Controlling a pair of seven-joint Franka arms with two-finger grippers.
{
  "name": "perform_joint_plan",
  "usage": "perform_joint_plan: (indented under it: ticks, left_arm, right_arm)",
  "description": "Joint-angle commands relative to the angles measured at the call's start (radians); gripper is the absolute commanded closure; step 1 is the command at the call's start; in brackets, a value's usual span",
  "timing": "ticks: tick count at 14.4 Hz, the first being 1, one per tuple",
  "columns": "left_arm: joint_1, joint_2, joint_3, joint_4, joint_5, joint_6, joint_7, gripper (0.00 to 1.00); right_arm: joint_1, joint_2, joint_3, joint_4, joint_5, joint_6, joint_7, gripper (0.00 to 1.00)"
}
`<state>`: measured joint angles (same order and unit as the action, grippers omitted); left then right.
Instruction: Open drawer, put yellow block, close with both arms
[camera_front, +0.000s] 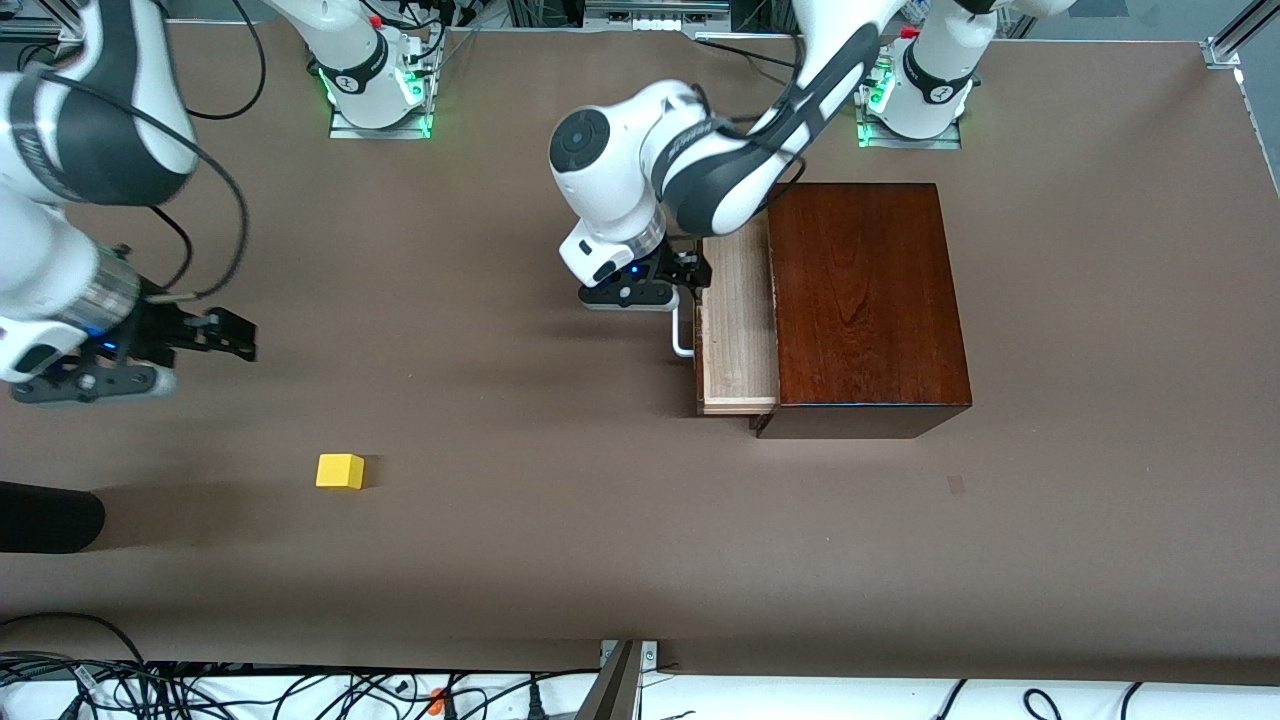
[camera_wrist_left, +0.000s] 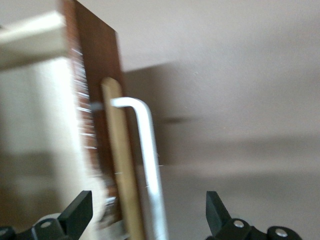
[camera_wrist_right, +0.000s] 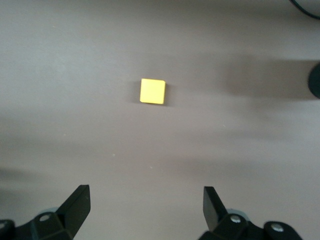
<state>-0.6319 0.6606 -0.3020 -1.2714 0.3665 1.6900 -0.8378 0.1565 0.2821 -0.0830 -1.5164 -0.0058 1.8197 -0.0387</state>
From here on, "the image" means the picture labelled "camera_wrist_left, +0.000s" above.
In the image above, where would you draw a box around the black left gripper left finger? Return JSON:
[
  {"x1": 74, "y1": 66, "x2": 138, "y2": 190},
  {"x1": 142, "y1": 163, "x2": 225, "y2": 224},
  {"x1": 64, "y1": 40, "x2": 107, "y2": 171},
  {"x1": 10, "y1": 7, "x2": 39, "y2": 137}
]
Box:
[{"x1": 0, "y1": 190, "x2": 93, "y2": 240}]

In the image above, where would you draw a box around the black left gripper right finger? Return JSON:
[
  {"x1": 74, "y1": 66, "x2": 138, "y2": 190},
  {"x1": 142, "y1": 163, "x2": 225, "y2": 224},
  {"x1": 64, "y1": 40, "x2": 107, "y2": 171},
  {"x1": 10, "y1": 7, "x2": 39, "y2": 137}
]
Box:
[{"x1": 206, "y1": 191, "x2": 301, "y2": 240}]

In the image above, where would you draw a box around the white metal drawer handle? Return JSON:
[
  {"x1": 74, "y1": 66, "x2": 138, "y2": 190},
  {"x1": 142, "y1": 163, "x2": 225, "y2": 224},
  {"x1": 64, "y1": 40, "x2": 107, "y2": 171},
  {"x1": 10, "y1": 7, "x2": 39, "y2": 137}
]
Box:
[{"x1": 109, "y1": 96, "x2": 170, "y2": 240}]

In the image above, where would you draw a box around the wooden drawer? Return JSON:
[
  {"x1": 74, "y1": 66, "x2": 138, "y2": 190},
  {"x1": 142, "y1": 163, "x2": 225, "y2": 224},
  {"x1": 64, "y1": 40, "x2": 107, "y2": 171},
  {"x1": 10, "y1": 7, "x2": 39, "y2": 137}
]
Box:
[{"x1": 0, "y1": 0, "x2": 148, "y2": 240}]

